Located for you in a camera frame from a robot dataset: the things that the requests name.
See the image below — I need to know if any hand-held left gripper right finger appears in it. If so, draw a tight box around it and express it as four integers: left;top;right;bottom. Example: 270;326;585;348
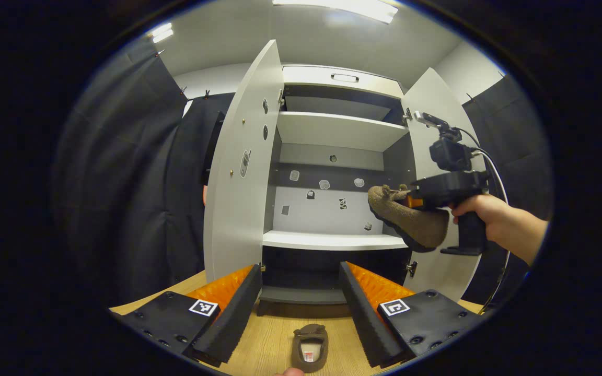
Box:
339;261;484;369

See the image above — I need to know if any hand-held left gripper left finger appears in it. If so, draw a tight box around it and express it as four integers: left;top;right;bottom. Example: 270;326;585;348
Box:
110;264;263;368

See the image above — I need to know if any brown fuzzy shoe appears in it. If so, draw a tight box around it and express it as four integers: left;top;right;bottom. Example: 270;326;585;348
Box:
368;184;450;253
291;323;329;373

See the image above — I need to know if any white shoe cabinet door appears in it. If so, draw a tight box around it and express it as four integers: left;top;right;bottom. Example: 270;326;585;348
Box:
401;67;491;303
199;39;285;285

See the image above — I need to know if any white grey shoe cabinet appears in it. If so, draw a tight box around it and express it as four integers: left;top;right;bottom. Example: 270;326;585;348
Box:
259;64;419;316

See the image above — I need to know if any black backdrop cloth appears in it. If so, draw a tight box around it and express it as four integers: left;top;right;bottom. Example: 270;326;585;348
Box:
460;75;553;309
53;41;235;310

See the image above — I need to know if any large ceiling light panel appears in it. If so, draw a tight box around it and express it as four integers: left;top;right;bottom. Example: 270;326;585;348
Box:
272;0;399;25

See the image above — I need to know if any small ceiling light panel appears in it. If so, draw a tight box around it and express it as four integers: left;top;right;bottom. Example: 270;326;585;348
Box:
149;22;175;44

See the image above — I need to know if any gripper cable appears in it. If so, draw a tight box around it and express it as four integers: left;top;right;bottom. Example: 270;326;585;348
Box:
458;128;512;314

